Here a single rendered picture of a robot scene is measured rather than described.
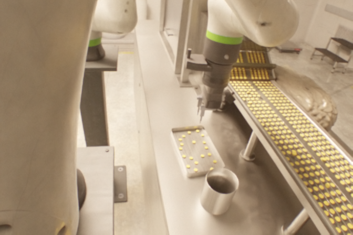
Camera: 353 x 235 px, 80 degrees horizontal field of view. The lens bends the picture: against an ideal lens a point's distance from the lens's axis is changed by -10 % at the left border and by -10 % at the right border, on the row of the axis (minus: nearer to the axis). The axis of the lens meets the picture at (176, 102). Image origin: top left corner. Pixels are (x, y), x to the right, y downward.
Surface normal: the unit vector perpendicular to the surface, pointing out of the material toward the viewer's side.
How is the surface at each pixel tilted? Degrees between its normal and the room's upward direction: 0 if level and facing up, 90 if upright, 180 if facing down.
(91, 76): 90
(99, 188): 0
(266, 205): 0
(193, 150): 0
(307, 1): 90
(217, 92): 101
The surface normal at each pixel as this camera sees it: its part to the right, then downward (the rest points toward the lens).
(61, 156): 0.92, 0.35
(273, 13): 0.21, 0.68
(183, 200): 0.11, -0.83
